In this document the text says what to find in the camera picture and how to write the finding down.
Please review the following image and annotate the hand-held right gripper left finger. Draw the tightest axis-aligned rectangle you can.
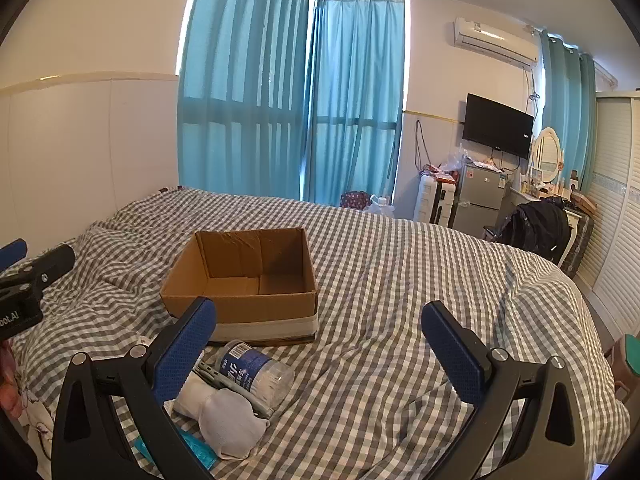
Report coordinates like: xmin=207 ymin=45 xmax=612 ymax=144
xmin=50 ymin=296 xmax=217 ymax=480

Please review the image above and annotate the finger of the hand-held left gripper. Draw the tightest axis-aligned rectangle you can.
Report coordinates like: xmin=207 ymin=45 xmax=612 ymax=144
xmin=0 ymin=239 xmax=28 ymax=273
xmin=0 ymin=244 xmax=76 ymax=303

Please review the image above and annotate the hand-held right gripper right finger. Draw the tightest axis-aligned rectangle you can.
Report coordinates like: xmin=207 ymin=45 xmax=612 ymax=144
xmin=421 ymin=301 xmax=588 ymax=480

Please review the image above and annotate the white sock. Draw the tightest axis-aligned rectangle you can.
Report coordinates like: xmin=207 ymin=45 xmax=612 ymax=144
xmin=172 ymin=372 xmax=217 ymax=417

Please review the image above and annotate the clear plastic water bottle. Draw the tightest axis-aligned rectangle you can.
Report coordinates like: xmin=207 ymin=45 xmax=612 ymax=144
xmin=215 ymin=340 xmax=296 ymax=408

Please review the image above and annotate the brown cardboard box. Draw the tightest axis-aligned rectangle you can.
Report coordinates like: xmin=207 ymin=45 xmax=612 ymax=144
xmin=160 ymin=227 xmax=320 ymax=346

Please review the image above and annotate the white lace-trimmed cloth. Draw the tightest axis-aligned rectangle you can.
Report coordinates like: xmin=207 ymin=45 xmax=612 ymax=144
xmin=199 ymin=389 xmax=271 ymax=461

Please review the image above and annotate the small plastic bottle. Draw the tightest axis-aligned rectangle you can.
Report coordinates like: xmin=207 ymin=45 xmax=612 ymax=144
xmin=132 ymin=430 xmax=221 ymax=472

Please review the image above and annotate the grey checkered blanket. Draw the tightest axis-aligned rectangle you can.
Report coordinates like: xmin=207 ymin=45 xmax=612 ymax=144
xmin=10 ymin=187 xmax=631 ymax=480

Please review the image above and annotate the white printed cloth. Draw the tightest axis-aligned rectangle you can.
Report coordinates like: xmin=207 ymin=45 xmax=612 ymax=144
xmin=0 ymin=345 xmax=53 ymax=480

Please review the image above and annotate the black backpack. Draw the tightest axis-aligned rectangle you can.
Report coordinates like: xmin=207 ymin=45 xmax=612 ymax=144
xmin=500 ymin=197 xmax=572 ymax=264

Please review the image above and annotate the white ribbed suitcase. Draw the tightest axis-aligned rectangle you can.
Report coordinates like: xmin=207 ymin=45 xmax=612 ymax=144
xmin=414 ymin=172 xmax=458 ymax=228

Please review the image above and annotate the white chair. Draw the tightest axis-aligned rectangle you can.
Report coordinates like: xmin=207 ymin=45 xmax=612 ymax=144
xmin=556 ymin=207 xmax=577 ymax=272

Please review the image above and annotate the small grey fridge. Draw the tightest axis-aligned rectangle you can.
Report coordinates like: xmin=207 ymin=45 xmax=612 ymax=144
xmin=452 ymin=157 xmax=516 ymax=238

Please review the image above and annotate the clear plastic water jug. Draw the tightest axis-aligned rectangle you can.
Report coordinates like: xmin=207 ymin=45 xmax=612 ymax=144
xmin=362 ymin=195 xmax=396 ymax=218

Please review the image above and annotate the green plastic stool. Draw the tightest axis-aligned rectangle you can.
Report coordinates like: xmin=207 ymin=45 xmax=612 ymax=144
xmin=607 ymin=332 xmax=640 ymax=406

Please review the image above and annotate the white dressing table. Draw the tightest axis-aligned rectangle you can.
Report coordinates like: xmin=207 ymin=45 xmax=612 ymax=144
xmin=510 ymin=182 xmax=586 ymax=216

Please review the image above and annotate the clear plastic bag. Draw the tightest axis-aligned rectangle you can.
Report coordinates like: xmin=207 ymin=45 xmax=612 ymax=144
xmin=440 ymin=144 xmax=469 ymax=173

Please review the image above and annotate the white oval mirror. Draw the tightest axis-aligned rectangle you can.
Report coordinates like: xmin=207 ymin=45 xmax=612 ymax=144
xmin=530 ymin=126 xmax=564 ymax=184

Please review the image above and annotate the white louvred wardrobe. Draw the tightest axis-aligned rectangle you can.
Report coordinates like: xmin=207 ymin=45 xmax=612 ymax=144
xmin=575 ymin=90 xmax=640 ymax=313

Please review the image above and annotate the wide blue curtain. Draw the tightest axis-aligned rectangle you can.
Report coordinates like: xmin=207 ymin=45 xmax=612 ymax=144
xmin=177 ymin=0 xmax=313 ymax=202

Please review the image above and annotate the narrow blue curtain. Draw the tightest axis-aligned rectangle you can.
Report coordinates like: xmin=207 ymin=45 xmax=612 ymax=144
xmin=540 ymin=30 xmax=598 ymax=192

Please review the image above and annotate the white air conditioner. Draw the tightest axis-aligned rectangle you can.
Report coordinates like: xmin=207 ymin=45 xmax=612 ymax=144
xmin=453 ymin=16 xmax=541 ymax=68

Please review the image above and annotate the dark wall cable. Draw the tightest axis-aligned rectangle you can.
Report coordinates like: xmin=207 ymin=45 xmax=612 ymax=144
xmin=414 ymin=119 xmax=432 ymax=173

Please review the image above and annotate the black wall television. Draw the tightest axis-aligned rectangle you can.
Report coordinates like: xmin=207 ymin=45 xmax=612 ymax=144
xmin=461 ymin=92 xmax=535 ymax=159

